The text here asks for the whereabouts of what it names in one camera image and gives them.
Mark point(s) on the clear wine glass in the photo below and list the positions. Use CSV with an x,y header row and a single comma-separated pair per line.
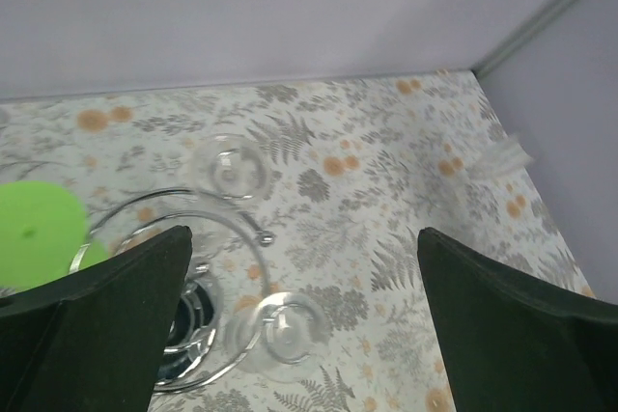
x,y
285,337
503,158
231,166

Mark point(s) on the green plastic wine glass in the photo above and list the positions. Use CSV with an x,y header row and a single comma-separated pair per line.
x,y
43,226

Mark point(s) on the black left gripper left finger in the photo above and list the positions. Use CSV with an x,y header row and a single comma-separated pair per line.
x,y
94,340

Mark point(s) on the chrome wine glass rack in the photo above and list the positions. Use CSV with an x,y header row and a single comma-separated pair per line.
x,y
197,324

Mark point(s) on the floral patterned table mat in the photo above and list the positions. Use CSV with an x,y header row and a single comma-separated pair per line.
x,y
358,168

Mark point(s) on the aluminium frame right post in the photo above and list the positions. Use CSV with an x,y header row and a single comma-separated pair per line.
x,y
537,23

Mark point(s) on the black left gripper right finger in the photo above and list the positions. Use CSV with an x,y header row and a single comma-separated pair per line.
x,y
512,342

